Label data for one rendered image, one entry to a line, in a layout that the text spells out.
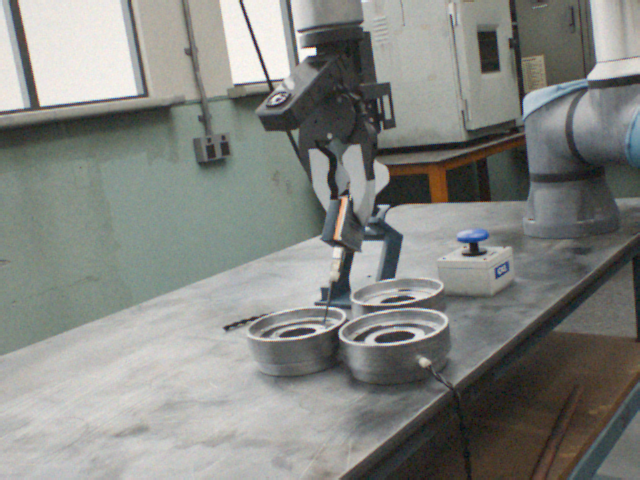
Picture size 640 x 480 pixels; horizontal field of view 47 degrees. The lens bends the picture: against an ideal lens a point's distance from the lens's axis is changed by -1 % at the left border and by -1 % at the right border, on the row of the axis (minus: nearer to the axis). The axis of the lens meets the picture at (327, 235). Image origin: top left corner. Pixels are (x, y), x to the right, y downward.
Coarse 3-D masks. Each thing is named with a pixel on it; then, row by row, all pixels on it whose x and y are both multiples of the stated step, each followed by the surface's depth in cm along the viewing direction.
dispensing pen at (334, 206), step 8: (336, 200) 81; (352, 200) 82; (328, 208) 81; (336, 208) 81; (328, 216) 81; (336, 216) 80; (328, 224) 81; (336, 224) 80; (328, 232) 80; (328, 240) 80; (336, 248) 81; (344, 248) 81; (336, 256) 80; (344, 256) 81; (336, 264) 80; (336, 272) 80; (336, 280) 80; (328, 296) 79; (328, 304) 79
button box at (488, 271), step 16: (448, 256) 93; (464, 256) 92; (480, 256) 91; (496, 256) 90; (448, 272) 92; (464, 272) 90; (480, 272) 89; (496, 272) 90; (512, 272) 93; (448, 288) 92; (464, 288) 91; (480, 288) 89; (496, 288) 90
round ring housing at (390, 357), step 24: (384, 312) 76; (408, 312) 75; (432, 312) 73; (384, 336) 73; (408, 336) 72; (432, 336) 67; (360, 360) 67; (384, 360) 66; (408, 360) 66; (432, 360) 67; (384, 384) 67
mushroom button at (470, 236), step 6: (462, 234) 91; (468, 234) 91; (474, 234) 91; (480, 234) 91; (486, 234) 91; (462, 240) 91; (468, 240) 91; (474, 240) 90; (480, 240) 91; (474, 246) 92
